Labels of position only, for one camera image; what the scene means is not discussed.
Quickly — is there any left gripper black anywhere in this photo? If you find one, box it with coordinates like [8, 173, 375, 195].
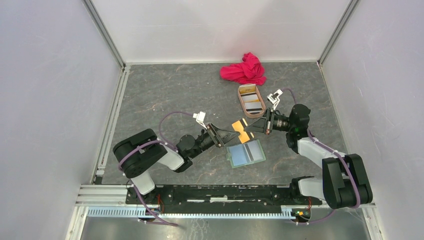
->
[189, 122, 241, 159]

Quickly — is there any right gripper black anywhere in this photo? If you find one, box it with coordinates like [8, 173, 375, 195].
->
[243, 108, 294, 135]

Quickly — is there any yellow credit card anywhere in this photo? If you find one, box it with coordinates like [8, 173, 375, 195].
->
[231, 118, 255, 144]

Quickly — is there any white striped credit card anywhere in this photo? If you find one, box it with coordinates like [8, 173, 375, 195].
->
[243, 140, 266, 164]

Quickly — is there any green card holder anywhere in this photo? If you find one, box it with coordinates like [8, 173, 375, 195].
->
[226, 140, 266, 169]

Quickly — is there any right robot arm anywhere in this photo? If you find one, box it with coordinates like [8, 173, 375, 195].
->
[244, 103, 373, 209]

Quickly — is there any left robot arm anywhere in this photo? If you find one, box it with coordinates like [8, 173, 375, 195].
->
[112, 123, 240, 204]

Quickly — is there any printed card in tray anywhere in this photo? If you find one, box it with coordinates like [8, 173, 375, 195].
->
[241, 92, 260, 103]

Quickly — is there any pink oval tray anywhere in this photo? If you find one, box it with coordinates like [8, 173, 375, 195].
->
[237, 83, 266, 119]

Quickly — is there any red cloth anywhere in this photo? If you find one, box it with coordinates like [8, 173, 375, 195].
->
[219, 52, 267, 86]

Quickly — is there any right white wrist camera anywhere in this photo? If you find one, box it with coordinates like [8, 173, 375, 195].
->
[267, 89, 283, 112]

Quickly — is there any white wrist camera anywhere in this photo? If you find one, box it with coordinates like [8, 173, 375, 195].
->
[267, 89, 283, 112]
[192, 111, 208, 129]

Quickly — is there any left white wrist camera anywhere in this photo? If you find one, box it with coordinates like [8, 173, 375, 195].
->
[192, 111, 208, 129]

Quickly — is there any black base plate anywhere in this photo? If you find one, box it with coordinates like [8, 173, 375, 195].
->
[143, 184, 323, 214]

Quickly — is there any white slotted cable duct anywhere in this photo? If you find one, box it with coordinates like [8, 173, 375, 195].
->
[87, 206, 295, 220]

